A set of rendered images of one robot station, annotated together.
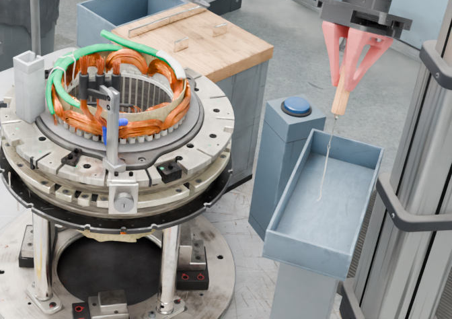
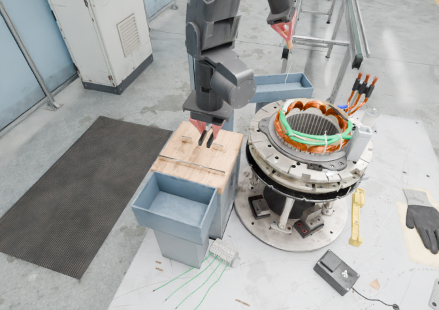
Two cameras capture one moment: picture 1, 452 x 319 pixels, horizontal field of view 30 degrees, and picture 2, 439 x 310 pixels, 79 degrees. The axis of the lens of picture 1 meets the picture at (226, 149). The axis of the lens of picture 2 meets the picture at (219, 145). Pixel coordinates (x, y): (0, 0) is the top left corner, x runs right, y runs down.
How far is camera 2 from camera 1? 1.51 m
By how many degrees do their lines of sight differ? 79
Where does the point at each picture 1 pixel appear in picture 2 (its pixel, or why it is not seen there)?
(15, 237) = (309, 242)
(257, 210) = not seen: hidden behind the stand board
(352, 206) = (265, 87)
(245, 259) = (243, 163)
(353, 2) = (290, 4)
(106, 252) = (279, 207)
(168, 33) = (204, 161)
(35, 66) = (363, 127)
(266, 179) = not seen: hidden behind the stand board
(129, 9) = (154, 220)
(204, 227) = (242, 176)
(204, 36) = (195, 146)
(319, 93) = not seen: outside the picture
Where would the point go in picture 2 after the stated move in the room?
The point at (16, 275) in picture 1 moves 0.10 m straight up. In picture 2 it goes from (327, 225) to (337, 208)
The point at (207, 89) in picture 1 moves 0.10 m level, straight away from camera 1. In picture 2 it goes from (262, 114) to (231, 123)
